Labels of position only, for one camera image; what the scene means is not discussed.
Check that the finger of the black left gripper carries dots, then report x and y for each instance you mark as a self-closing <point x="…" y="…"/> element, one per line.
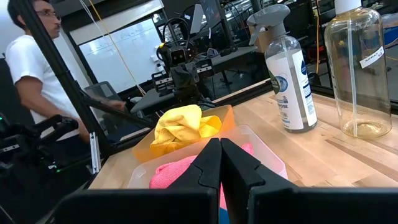
<point x="178" y="78"/>
<point x="192" y="77"/>

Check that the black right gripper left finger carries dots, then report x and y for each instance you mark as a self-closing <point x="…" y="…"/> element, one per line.
<point x="174" y="205"/>

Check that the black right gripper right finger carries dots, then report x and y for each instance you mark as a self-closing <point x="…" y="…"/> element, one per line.
<point x="295" y="207"/>

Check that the pink microfiber towel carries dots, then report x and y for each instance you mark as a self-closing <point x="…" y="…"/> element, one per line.
<point x="174" y="171"/>

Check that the yellow microfiber towel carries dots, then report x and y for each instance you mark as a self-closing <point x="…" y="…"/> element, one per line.
<point x="180" y="127"/>

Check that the person's forearm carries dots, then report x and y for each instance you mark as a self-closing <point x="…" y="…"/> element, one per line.
<point x="40" y="102"/>

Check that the light blue microfiber towel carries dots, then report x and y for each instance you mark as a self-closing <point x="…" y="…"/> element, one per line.
<point x="224" y="217"/>

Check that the grey desk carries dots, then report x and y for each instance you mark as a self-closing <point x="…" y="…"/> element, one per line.
<point x="224" y="57"/>

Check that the whiteboard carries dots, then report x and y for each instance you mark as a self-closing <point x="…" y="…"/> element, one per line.
<point x="124" y="53"/>

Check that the grey monitor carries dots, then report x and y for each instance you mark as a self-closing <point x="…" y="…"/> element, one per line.
<point x="197" y="18"/>

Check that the clear plastic bin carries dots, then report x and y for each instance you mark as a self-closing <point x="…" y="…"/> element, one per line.
<point x="267" y="152"/>

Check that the grey office chair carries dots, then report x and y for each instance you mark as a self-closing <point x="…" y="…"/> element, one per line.
<point x="101" y="91"/>

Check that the orange translucent plastic bin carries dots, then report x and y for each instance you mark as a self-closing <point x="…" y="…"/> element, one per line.
<point x="141" y="151"/>

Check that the cardboard box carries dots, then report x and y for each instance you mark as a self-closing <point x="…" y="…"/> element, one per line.
<point x="260" y="39"/>

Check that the spray bottle with grey trigger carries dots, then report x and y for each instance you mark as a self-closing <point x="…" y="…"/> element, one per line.
<point x="289" y="84"/>

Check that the person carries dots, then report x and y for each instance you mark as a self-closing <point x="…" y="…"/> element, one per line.
<point x="28" y="62"/>

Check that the black device with green light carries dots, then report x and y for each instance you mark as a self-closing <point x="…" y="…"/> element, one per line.
<point x="28" y="140"/>

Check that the clear bottle with white cap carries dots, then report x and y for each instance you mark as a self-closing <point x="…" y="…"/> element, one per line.
<point x="357" y="71"/>

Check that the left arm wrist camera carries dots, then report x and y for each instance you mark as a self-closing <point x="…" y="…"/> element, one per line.
<point x="178" y="56"/>

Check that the black table frame rail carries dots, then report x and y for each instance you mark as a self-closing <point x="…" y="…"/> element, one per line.
<point x="245" y="91"/>

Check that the silver aluminium frame bracket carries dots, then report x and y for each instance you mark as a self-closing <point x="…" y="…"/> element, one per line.
<point x="94" y="152"/>

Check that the black frame post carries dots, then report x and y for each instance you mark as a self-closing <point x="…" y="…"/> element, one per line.
<point x="59" y="71"/>

